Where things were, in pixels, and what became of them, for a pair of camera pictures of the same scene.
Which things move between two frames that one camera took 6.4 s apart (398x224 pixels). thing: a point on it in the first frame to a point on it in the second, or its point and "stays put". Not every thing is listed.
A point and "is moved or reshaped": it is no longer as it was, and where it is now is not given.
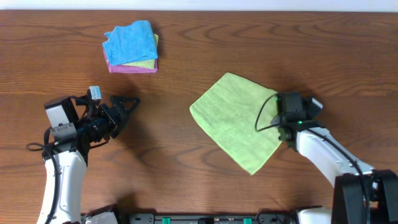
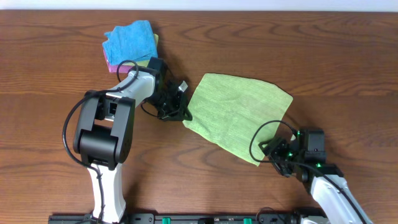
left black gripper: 111,115 to 173,104
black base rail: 206,218 stays put
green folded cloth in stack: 148,63 stays put
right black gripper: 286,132 to 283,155
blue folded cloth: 130,43 stays put
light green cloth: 226,114 is moved or reshaped
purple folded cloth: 124,68 stays put
